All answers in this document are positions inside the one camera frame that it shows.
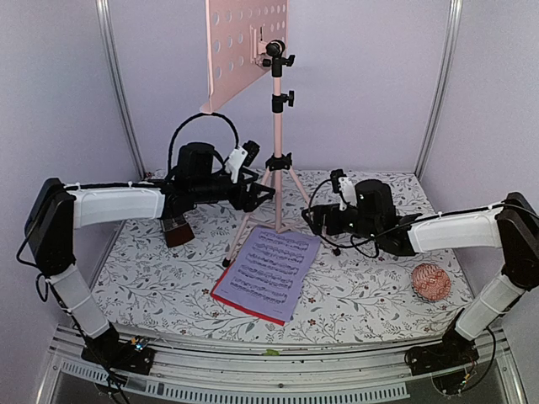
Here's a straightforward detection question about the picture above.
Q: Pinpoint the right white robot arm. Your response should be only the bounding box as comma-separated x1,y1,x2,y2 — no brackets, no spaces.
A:
302,176,538,367

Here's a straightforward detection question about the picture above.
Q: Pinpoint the pink music stand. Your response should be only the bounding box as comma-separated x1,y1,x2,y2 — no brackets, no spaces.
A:
200,1,309,268

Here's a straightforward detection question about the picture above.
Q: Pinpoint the purple sheet music page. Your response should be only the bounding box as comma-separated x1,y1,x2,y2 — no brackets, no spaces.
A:
211,226,320,326

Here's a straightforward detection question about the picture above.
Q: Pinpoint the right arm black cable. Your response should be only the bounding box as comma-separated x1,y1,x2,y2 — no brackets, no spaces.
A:
306,178,384,259

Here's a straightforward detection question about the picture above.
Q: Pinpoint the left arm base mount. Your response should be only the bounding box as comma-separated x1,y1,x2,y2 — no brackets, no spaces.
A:
81,335,156,375

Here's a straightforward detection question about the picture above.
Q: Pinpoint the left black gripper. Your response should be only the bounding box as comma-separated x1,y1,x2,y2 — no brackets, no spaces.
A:
192,170,276,211

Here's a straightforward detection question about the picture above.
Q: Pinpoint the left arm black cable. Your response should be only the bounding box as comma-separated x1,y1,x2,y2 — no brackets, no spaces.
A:
166,111,240,178

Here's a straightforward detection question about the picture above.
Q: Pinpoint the brown wooden metronome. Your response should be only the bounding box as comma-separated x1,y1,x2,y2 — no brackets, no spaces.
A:
161,215,195,248

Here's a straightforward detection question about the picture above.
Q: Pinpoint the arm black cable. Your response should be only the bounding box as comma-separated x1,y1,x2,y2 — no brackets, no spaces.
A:
166,111,240,178
306,178,384,259

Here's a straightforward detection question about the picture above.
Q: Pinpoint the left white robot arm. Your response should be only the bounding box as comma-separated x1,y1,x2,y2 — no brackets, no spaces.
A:
21,141,275,365

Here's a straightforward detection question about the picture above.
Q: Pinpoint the floral table mat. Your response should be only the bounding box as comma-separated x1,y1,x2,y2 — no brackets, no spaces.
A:
90,167,478,346

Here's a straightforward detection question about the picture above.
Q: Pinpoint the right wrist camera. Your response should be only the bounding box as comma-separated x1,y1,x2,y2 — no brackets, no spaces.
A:
330,169,357,211

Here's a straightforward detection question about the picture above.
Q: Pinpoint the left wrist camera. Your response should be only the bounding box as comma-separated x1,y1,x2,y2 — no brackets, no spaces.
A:
224,141,260,183

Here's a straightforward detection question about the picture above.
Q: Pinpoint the right metal frame post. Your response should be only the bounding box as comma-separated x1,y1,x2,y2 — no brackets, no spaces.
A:
414,0,463,181

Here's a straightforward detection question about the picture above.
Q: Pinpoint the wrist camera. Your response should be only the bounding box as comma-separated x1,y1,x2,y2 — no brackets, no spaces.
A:
330,169,357,211
224,141,260,183

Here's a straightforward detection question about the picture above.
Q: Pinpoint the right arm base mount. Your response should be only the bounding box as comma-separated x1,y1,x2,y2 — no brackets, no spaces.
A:
404,340,479,375

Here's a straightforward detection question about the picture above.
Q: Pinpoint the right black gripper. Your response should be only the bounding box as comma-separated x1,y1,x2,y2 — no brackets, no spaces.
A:
302,203,381,242

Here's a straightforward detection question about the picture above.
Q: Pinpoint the aluminium front rail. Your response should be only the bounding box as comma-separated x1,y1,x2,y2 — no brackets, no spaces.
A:
36,327,527,403

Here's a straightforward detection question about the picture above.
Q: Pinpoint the red patterned egg shaker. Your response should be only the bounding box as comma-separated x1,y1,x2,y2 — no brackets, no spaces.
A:
412,263,451,301

